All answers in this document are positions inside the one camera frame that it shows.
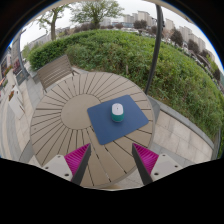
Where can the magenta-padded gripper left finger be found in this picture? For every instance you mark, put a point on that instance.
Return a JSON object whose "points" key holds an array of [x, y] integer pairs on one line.
{"points": [[58, 165]]}

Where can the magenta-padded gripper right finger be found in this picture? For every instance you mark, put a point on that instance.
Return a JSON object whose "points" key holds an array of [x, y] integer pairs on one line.
{"points": [[163, 165]]}

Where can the white and teal computer mouse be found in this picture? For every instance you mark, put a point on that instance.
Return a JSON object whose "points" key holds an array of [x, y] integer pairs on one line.
{"points": [[117, 111]]}

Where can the blue mouse pad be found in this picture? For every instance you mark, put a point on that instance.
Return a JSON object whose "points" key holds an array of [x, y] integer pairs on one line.
{"points": [[103, 125]]}

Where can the white planter with flowers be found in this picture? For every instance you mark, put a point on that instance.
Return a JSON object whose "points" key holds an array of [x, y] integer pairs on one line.
{"points": [[16, 103]]}

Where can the wooden slatted chair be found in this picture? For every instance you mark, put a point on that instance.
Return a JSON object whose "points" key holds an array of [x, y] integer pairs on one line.
{"points": [[55, 70]]}

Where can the dark curved parasol pole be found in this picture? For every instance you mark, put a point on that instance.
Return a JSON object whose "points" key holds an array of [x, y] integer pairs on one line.
{"points": [[155, 53]]}

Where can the sparse tall tree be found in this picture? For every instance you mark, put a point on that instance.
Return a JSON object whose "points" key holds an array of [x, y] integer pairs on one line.
{"points": [[52, 30]]}

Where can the distant apartment buildings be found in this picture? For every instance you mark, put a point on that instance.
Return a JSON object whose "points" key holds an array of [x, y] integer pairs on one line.
{"points": [[143, 16]]}

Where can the broad leafy tree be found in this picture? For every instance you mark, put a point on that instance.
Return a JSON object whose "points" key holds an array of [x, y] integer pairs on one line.
{"points": [[96, 11]]}

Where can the dark sign post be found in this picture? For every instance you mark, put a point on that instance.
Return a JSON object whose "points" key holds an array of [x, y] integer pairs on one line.
{"points": [[20, 60]]}

